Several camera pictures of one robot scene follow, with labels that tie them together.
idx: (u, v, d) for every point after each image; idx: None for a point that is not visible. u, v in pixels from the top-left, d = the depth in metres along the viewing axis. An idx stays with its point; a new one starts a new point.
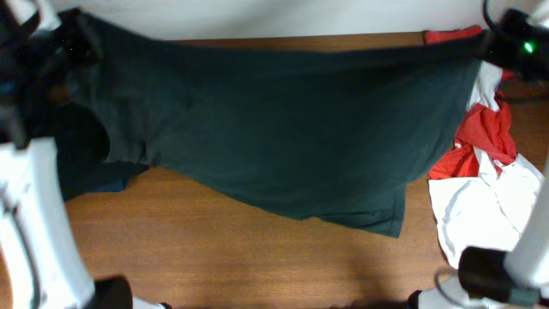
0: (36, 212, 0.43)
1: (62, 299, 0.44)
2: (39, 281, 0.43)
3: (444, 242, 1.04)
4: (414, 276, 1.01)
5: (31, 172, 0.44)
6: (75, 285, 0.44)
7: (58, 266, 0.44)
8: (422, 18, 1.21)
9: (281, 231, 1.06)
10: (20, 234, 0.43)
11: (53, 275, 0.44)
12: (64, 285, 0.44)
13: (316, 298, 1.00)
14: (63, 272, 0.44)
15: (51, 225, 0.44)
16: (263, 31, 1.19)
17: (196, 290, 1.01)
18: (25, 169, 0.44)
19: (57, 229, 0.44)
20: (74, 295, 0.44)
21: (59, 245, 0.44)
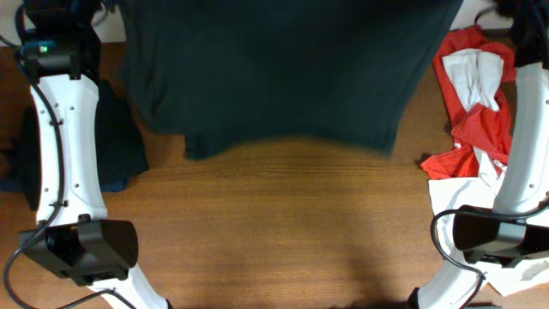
0: (73, 132, 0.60)
1: (79, 202, 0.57)
2: (65, 184, 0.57)
3: (444, 241, 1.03)
4: (415, 277, 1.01)
5: (75, 100, 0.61)
6: (89, 193, 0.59)
7: (83, 178, 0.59)
8: None
9: (281, 231, 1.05)
10: (63, 142, 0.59)
11: (75, 184, 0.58)
12: (82, 193, 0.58)
13: (317, 299, 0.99)
14: (83, 181, 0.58)
15: (86, 144, 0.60)
16: None
17: (196, 290, 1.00)
18: (72, 93, 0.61)
19: (87, 149, 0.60)
20: (89, 200, 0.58)
21: (85, 161, 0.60)
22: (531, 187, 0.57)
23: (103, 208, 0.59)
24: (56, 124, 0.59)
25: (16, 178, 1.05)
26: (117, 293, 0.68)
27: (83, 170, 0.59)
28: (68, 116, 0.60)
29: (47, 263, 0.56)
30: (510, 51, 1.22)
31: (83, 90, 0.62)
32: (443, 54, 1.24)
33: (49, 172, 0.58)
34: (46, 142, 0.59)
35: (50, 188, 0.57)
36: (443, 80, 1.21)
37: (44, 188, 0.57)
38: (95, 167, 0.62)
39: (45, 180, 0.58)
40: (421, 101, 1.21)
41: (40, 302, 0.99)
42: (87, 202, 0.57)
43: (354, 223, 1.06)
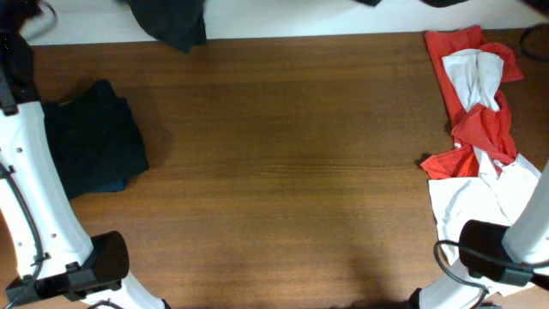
0: (30, 184, 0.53)
1: (61, 252, 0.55)
2: (40, 239, 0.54)
3: (445, 242, 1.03)
4: (414, 276, 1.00)
5: (20, 146, 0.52)
6: (68, 238, 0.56)
7: (57, 227, 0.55)
8: (422, 19, 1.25)
9: (281, 231, 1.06)
10: (22, 193, 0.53)
11: (52, 234, 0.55)
12: (63, 241, 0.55)
13: (317, 298, 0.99)
14: (61, 230, 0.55)
15: (47, 190, 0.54)
16: (264, 33, 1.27)
17: (196, 290, 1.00)
18: (13, 136, 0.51)
19: (50, 192, 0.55)
20: (68, 245, 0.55)
21: (50, 209, 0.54)
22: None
23: (85, 239, 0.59)
24: (7, 177, 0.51)
25: None
26: (112, 303, 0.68)
27: (53, 218, 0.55)
28: (16, 166, 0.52)
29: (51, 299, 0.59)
30: (510, 51, 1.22)
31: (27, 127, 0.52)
32: (443, 54, 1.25)
33: (18, 227, 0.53)
34: (2, 196, 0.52)
35: (23, 241, 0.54)
36: (443, 80, 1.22)
37: (16, 241, 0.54)
38: (68, 206, 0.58)
39: (15, 234, 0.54)
40: (420, 99, 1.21)
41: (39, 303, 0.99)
42: (71, 247, 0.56)
43: (354, 222, 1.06)
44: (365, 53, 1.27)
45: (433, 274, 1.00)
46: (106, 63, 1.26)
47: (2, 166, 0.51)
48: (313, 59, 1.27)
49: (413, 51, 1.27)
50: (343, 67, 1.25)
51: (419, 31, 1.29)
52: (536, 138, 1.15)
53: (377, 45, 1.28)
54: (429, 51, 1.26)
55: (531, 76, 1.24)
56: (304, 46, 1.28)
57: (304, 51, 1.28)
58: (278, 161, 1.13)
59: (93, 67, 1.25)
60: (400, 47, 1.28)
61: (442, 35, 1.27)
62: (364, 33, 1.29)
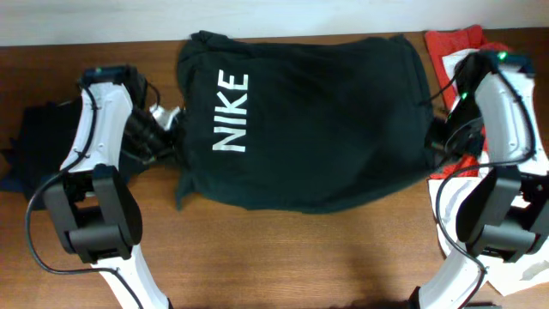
0: (107, 113, 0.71)
1: (100, 157, 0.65)
2: (92, 145, 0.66)
3: (445, 241, 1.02)
4: (414, 276, 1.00)
5: (109, 95, 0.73)
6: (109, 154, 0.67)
7: (106, 142, 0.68)
8: (421, 18, 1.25)
9: (281, 230, 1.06)
10: (97, 119, 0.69)
11: (99, 145, 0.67)
12: (105, 153, 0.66)
13: (317, 298, 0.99)
14: (106, 146, 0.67)
15: (115, 127, 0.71)
16: (264, 32, 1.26)
17: (195, 290, 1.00)
18: (111, 93, 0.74)
19: (115, 128, 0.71)
20: (106, 156, 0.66)
21: (115, 136, 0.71)
22: (512, 145, 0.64)
23: (116, 163, 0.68)
24: (95, 110, 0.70)
25: (16, 176, 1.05)
26: (120, 275, 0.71)
27: (108, 138, 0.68)
28: (105, 105, 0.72)
29: (57, 216, 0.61)
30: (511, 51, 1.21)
31: (123, 94, 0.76)
32: (443, 55, 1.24)
33: (81, 139, 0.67)
34: (83, 123, 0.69)
35: (78, 148, 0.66)
36: (443, 78, 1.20)
37: (73, 147, 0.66)
38: (118, 142, 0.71)
39: (75, 143, 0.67)
40: None
41: (39, 302, 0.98)
42: (108, 158, 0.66)
43: (354, 222, 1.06)
44: None
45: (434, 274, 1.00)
46: (106, 61, 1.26)
47: (94, 101, 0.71)
48: None
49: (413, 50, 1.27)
50: None
51: (419, 30, 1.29)
52: None
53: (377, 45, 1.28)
54: (429, 51, 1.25)
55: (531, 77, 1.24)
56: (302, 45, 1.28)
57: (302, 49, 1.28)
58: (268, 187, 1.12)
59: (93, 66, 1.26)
60: None
61: (441, 34, 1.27)
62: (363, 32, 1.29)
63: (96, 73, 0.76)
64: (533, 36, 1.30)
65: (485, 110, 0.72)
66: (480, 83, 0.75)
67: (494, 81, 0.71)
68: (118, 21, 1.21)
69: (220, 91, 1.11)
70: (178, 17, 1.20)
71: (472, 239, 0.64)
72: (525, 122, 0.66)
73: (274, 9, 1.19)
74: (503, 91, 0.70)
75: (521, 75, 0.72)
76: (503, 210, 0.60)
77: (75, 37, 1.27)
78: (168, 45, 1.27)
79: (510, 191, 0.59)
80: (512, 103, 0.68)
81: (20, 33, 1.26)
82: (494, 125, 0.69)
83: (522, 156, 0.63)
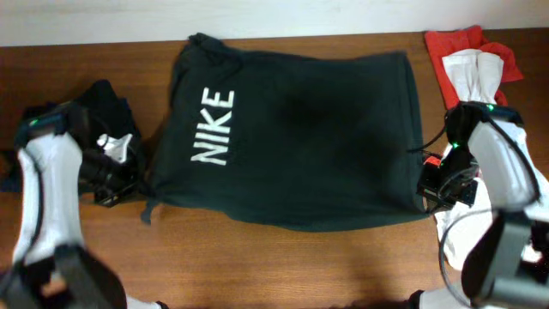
0: (53, 177, 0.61)
1: (56, 230, 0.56)
2: (43, 221, 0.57)
3: (444, 242, 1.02)
4: (414, 276, 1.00)
5: (52, 150, 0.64)
6: (64, 225, 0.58)
7: (57, 208, 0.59)
8: (422, 19, 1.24)
9: (281, 231, 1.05)
10: (43, 189, 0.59)
11: (53, 220, 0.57)
12: (59, 226, 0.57)
13: (316, 298, 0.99)
14: (60, 218, 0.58)
15: (65, 188, 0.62)
16: (264, 33, 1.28)
17: (195, 290, 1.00)
18: (53, 148, 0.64)
19: (66, 187, 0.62)
20: (61, 227, 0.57)
21: (67, 200, 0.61)
22: (519, 189, 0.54)
23: (76, 230, 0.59)
24: (38, 172, 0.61)
25: (16, 177, 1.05)
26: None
27: (59, 202, 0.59)
28: (49, 164, 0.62)
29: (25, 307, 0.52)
30: (510, 51, 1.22)
31: (69, 145, 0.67)
32: (443, 54, 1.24)
33: (28, 213, 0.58)
34: (27, 190, 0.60)
35: (29, 226, 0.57)
36: (443, 78, 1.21)
37: (22, 229, 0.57)
38: (75, 205, 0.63)
39: (24, 222, 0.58)
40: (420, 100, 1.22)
41: None
42: (65, 229, 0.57)
43: None
44: (365, 53, 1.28)
45: (433, 274, 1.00)
46: (107, 63, 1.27)
47: (36, 164, 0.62)
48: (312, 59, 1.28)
49: (413, 51, 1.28)
50: None
51: (419, 31, 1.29)
52: (536, 140, 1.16)
53: (377, 45, 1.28)
54: (429, 51, 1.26)
55: (530, 78, 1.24)
56: (303, 45, 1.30)
57: (303, 50, 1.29)
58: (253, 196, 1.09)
59: (94, 67, 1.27)
60: (401, 47, 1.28)
61: (442, 34, 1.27)
62: (364, 33, 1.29)
63: (32, 127, 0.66)
64: (533, 37, 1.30)
65: (483, 159, 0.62)
66: (473, 136, 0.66)
67: (487, 130, 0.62)
68: (117, 22, 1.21)
69: (202, 109, 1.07)
70: (177, 18, 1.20)
71: (479, 299, 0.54)
72: (525, 166, 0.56)
73: (274, 8, 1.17)
74: (497, 137, 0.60)
75: (512, 124, 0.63)
76: (513, 261, 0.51)
77: (76, 39, 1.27)
78: (170, 46, 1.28)
79: (519, 240, 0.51)
80: (506, 149, 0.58)
81: (17, 33, 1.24)
82: (492, 175, 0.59)
83: (530, 198, 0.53)
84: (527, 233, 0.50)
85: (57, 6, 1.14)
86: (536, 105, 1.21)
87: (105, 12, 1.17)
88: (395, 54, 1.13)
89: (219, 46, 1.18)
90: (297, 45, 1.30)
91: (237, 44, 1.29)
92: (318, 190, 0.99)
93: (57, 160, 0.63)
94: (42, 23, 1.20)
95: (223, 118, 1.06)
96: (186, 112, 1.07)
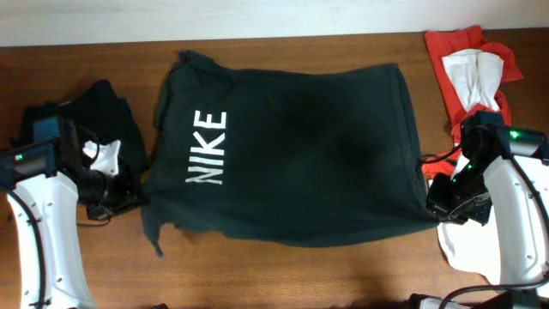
0: (53, 226, 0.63)
1: (58, 294, 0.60)
2: (47, 281, 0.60)
3: (444, 241, 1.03)
4: (414, 276, 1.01)
5: (46, 199, 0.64)
6: (69, 285, 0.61)
7: (60, 267, 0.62)
8: (422, 19, 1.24)
9: None
10: (43, 239, 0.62)
11: (58, 277, 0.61)
12: (64, 287, 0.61)
13: (316, 298, 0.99)
14: (65, 274, 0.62)
15: (67, 240, 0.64)
16: (264, 33, 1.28)
17: (196, 290, 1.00)
18: (49, 190, 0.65)
19: (67, 237, 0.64)
20: (71, 285, 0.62)
21: (69, 250, 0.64)
22: (528, 258, 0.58)
23: (79, 281, 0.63)
24: (35, 224, 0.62)
25: None
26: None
27: (61, 259, 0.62)
28: (45, 215, 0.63)
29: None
30: (510, 51, 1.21)
31: (62, 184, 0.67)
32: (443, 55, 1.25)
33: (29, 269, 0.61)
34: (24, 245, 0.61)
35: (30, 287, 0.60)
36: (443, 80, 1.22)
37: (24, 288, 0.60)
38: (77, 252, 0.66)
39: (25, 281, 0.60)
40: (420, 101, 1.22)
41: None
42: (69, 287, 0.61)
43: None
44: (365, 53, 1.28)
45: (433, 274, 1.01)
46: (106, 63, 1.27)
47: (31, 215, 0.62)
48: (312, 59, 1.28)
49: (413, 51, 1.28)
50: (344, 67, 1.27)
51: (419, 31, 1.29)
52: None
53: (377, 45, 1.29)
54: (429, 51, 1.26)
55: (529, 77, 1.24)
56: (302, 45, 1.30)
57: (303, 51, 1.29)
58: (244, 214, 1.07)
59: (94, 68, 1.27)
60: (401, 47, 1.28)
61: (441, 34, 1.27)
62: (364, 33, 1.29)
63: (22, 165, 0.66)
64: (533, 37, 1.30)
65: (495, 199, 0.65)
66: (489, 168, 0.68)
67: (507, 171, 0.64)
68: (116, 23, 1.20)
69: (196, 130, 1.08)
70: (176, 18, 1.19)
71: None
72: (543, 224, 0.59)
73: (274, 9, 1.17)
74: (517, 182, 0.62)
75: (535, 160, 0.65)
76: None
77: (75, 39, 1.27)
78: (170, 47, 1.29)
79: None
80: (527, 198, 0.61)
81: (16, 34, 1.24)
82: (507, 225, 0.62)
83: (541, 275, 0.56)
84: None
85: (55, 8, 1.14)
86: (535, 104, 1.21)
87: (103, 13, 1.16)
88: (387, 68, 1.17)
89: (209, 63, 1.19)
90: (297, 45, 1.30)
91: (237, 45, 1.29)
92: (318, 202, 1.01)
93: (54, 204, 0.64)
94: (41, 24, 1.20)
95: (218, 139, 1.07)
96: (177, 134, 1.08)
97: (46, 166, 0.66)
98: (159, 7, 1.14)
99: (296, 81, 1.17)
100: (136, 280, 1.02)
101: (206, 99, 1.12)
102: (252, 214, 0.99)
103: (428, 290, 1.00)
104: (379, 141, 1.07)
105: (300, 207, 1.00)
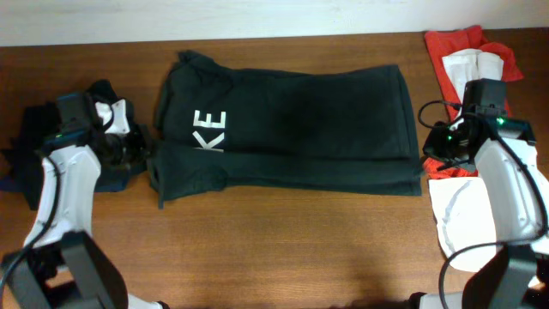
0: (72, 175, 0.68)
1: (65, 223, 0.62)
2: (56, 213, 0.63)
3: (444, 241, 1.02)
4: (413, 276, 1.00)
5: (72, 158, 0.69)
6: (75, 217, 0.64)
7: (71, 204, 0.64)
8: (422, 18, 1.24)
9: (282, 231, 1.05)
10: (61, 185, 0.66)
11: (65, 210, 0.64)
12: (69, 219, 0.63)
13: (316, 298, 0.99)
14: (73, 209, 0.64)
15: (81, 191, 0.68)
16: (263, 32, 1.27)
17: (195, 290, 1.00)
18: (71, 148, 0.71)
19: (82, 191, 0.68)
20: (71, 221, 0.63)
21: (81, 201, 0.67)
22: (521, 221, 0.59)
23: (85, 227, 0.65)
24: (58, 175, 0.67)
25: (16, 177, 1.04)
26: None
27: (74, 201, 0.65)
28: (69, 169, 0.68)
29: (29, 296, 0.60)
30: (511, 51, 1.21)
31: (89, 155, 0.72)
32: (443, 54, 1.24)
33: (44, 207, 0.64)
34: (45, 190, 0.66)
35: (43, 219, 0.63)
36: (443, 79, 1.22)
37: (37, 219, 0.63)
38: (89, 207, 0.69)
39: (39, 214, 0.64)
40: (420, 100, 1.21)
41: None
42: (75, 222, 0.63)
43: (353, 224, 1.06)
44: (365, 53, 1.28)
45: (434, 275, 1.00)
46: (107, 63, 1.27)
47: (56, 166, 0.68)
48: (311, 59, 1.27)
49: (413, 51, 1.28)
50: (344, 67, 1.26)
51: (419, 30, 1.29)
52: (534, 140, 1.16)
53: (377, 45, 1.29)
54: (429, 51, 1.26)
55: (529, 77, 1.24)
56: (301, 45, 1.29)
57: (302, 50, 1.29)
58: (243, 213, 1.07)
59: (94, 68, 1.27)
60: (401, 47, 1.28)
61: (442, 34, 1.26)
62: (364, 33, 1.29)
63: (56, 140, 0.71)
64: (533, 37, 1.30)
65: (489, 178, 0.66)
66: (479, 150, 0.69)
67: (495, 148, 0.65)
68: (116, 23, 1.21)
69: (195, 130, 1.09)
70: (176, 17, 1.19)
71: None
72: (532, 191, 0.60)
73: (274, 8, 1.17)
74: (506, 159, 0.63)
75: (522, 142, 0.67)
76: (514, 294, 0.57)
77: (75, 39, 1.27)
78: (170, 47, 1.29)
79: (524, 274, 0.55)
80: (515, 172, 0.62)
81: (17, 33, 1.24)
82: (499, 198, 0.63)
83: (534, 234, 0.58)
84: (532, 268, 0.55)
85: (57, 8, 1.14)
86: (535, 104, 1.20)
87: (104, 13, 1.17)
88: (387, 68, 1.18)
89: (209, 63, 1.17)
90: (296, 45, 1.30)
91: (236, 44, 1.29)
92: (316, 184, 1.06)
93: (74, 158, 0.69)
94: (42, 24, 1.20)
95: (217, 139, 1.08)
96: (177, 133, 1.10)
97: (77, 142, 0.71)
98: (159, 7, 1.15)
99: (293, 81, 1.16)
100: (135, 280, 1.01)
101: (204, 98, 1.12)
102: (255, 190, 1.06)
103: (428, 290, 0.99)
104: (381, 123, 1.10)
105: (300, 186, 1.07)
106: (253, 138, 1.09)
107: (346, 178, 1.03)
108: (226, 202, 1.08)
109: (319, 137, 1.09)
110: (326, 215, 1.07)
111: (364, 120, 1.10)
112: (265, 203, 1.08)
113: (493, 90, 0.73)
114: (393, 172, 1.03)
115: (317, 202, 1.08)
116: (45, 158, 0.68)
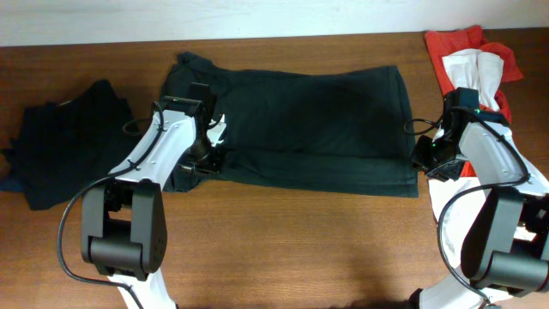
0: (170, 137, 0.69)
1: (149, 171, 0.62)
2: (144, 160, 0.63)
3: (444, 242, 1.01)
4: (415, 276, 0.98)
5: (177, 123, 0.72)
6: (157, 172, 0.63)
7: (159, 160, 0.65)
8: (421, 18, 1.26)
9: (281, 232, 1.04)
10: (159, 141, 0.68)
11: (152, 161, 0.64)
12: (153, 170, 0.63)
13: (316, 298, 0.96)
14: (158, 163, 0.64)
15: (170, 153, 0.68)
16: (262, 32, 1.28)
17: (195, 290, 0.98)
18: (179, 116, 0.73)
19: (170, 154, 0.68)
20: (153, 172, 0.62)
21: (167, 161, 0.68)
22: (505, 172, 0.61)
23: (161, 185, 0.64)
24: (160, 130, 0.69)
25: (15, 177, 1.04)
26: (133, 292, 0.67)
27: (161, 160, 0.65)
28: (171, 130, 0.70)
29: (88, 215, 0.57)
30: (510, 51, 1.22)
31: (190, 126, 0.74)
32: (443, 55, 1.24)
33: (138, 151, 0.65)
34: (146, 138, 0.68)
35: (132, 160, 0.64)
36: (443, 79, 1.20)
37: (128, 157, 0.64)
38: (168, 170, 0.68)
39: (130, 154, 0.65)
40: (423, 99, 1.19)
41: (40, 302, 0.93)
42: (155, 176, 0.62)
43: (354, 224, 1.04)
44: (365, 51, 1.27)
45: (435, 275, 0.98)
46: (107, 60, 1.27)
47: (161, 123, 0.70)
48: (311, 57, 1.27)
49: (414, 50, 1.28)
50: (344, 64, 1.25)
51: (419, 31, 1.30)
52: (536, 137, 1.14)
53: (377, 44, 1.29)
54: (429, 51, 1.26)
55: (529, 76, 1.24)
56: (301, 45, 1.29)
57: (301, 49, 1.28)
58: (243, 212, 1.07)
59: (93, 65, 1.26)
60: (401, 46, 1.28)
61: (441, 35, 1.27)
62: (364, 33, 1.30)
63: (172, 104, 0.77)
64: (532, 38, 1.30)
65: (474, 154, 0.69)
66: (463, 135, 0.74)
67: (476, 128, 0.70)
68: (120, 21, 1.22)
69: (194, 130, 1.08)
70: (177, 16, 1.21)
71: (476, 275, 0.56)
72: (510, 153, 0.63)
73: (274, 6, 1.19)
74: (485, 134, 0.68)
75: (498, 124, 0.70)
76: (508, 238, 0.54)
77: (77, 36, 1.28)
78: (169, 46, 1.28)
79: (512, 211, 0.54)
80: (496, 143, 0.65)
81: (21, 29, 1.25)
82: (485, 166, 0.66)
83: (518, 179, 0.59)
84: (518, 206, 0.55)
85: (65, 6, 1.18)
86: (535, 103, 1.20)
87: (110, 11, 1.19)
88: (386, 69, 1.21)
89: (208, 66, 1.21)
90: (296, 44, 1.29)
91: (235, 43, 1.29)
92: (312, 178, 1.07)
93: (177, 123, 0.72)
94: (48, 21, 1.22)
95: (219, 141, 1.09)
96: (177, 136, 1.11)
97: (186, 112, 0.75)
98: (163, 7, 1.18)
99: (294, 81, 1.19)
100: None
101: None
102: (253, 180, 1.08)
103: None
104: (378, 121, 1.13)
105: (296, 181, 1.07)
106: (252, 140, 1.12)
107: (339, 176, 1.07)
108: (227, 202, 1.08)
109: (321, 137, 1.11)
110: (324, 215, 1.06)
111: (363, 120, 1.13)
112: (267, 202, 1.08)
113: (471, 93, 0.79)
114: (389, 171, 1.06)
115: (317, 202, 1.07)
116: (157, 112, 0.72)
